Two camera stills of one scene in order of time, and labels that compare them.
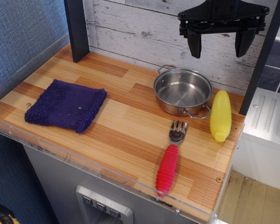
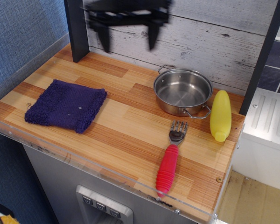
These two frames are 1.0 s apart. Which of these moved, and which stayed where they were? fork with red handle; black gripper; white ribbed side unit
Moved: black gripper
Stayed: fork with red handle; white ribbed side unit
